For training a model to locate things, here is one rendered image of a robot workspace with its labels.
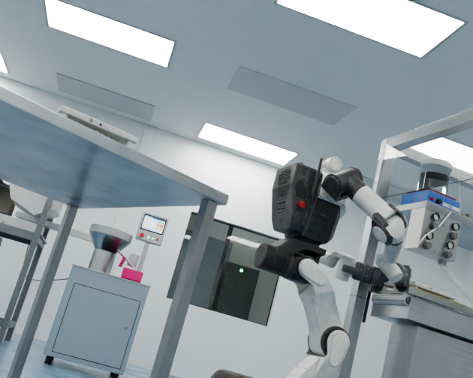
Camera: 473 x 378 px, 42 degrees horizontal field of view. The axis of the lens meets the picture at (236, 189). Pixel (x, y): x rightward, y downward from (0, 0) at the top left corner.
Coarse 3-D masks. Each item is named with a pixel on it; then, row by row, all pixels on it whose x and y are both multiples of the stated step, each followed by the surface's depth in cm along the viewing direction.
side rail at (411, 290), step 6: (408, 288) 278; (414, 288) 279; (414, 294) 279; (420, 294) 280; (426, 294) 281; (432, 300) 282; (438, 300) 283; (444, 300) 285; (450, 306) 286; (456, 306) 287; (462, 306) 288; (462, 312) 289; (468, 312) 289
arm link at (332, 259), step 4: (336, 252) 296; (340, 252) 297; (328, 256) 298; (332, 256) 297; (336, 256) 297; (340, 256) 293; (344, 256) 292; (348, 256) 291; (352, 256) 294; (328, 260) 298; (332, 260) 299; (336, 260) 301; (348, 260) 291; (352, 260) 291; (328, 264) 298; (332, 264) 300
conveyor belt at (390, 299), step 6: (378, 294) 299; (384, 294) 295; (390, 294) 291; (372, 300) 300; (378, 300) 296; (384, 300) 291; (390, 300) 287; (396, 300) 283; (402, 300) 279; (438, 306) 285; (456, 312) 289
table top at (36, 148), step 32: (0, 96) 151; (0, 128) 177; (32, 128) 168; (64, 128) 161; (0, 160) 222; (32, 160) 207; (64, 160) 195; (96, 160) 184; (128, 160) 174; (64, 192) 248; (96, 192) 230; (128, 192) 215; (160, 192) 202; (192, 192) 190
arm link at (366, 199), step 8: (360, 192) 254; (368, 192) 254; (360, 200) 254; (368, 200) 252; (376, 200) 251; (360, 208) 257; (368, 208) 252; (376, 208) 249; (384, 208) 248; (392, 208) 250; (376, 216) 248; (384, 216) 247; (400, 216) 250; (376, 224) 248; (384, 224) 246; (376, 232) 250; (384, 232) 246; (384, 240) 248
